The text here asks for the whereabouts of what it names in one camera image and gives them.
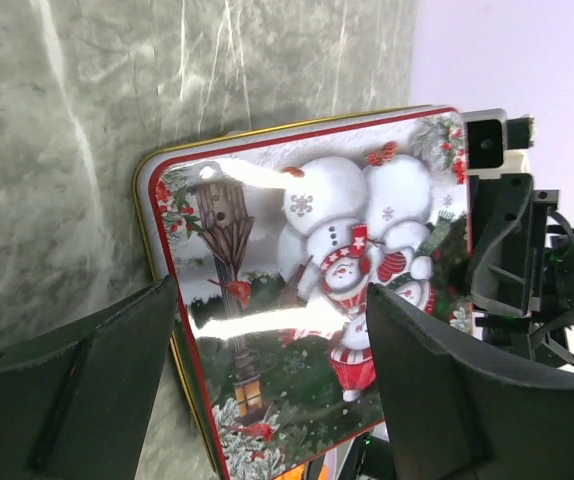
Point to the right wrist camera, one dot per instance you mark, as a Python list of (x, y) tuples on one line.
[(497, 144)]

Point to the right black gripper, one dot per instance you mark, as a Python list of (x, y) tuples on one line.
[(500, 270)]

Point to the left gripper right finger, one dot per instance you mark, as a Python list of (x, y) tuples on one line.
[(457, 408)]

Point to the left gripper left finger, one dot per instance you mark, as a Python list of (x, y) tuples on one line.
[(75, 402)]

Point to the gold tin lid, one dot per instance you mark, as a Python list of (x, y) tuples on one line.
[(274, 237)]

